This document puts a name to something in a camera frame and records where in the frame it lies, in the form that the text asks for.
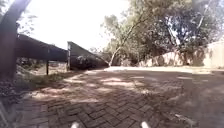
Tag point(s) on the red brick paved road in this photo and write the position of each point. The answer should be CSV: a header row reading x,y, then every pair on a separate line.
x,y
113,100

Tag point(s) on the group of leafy trees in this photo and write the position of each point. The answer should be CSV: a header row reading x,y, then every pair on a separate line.
x,y
160,26

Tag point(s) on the robot's own part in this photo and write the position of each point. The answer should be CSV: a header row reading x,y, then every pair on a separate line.
x,y
144,125
75,125

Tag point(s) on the dark roofed shelter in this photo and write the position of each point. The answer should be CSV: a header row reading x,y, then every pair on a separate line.
x,y
40,50

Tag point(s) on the grass and dirt verge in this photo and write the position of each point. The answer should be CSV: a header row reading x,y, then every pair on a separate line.
x,y
30,80

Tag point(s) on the large dark tree trunk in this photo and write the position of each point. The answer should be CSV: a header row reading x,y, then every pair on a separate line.
x,y
8,46

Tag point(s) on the dark slanted wall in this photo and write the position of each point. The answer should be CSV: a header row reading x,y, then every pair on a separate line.
x,y
81,56

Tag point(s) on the pale boundary wall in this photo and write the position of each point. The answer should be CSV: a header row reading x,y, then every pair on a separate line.
x,y
203,56

